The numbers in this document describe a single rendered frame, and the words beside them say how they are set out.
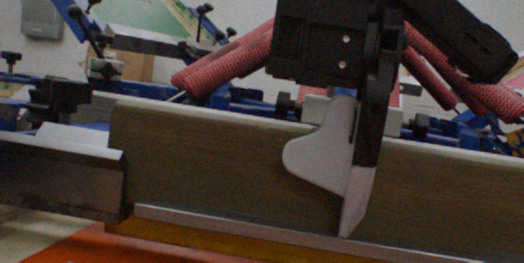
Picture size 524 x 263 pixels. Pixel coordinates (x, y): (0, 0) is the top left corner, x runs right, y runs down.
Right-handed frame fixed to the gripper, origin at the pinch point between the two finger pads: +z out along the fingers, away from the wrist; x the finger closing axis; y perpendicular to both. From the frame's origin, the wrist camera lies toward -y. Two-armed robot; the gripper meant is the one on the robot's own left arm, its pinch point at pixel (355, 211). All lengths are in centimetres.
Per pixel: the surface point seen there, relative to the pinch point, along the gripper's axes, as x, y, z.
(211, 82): -58, 27, -6
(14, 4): -412, 324, -43
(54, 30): -402, 273, -23
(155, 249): 0.2, 13.9, 5.2
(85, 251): 2.8, 18.0, 5.2
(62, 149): 3.6, 19.9, -1.8
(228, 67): -60, 24, -9
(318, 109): -25.9, 4.3, -5.5
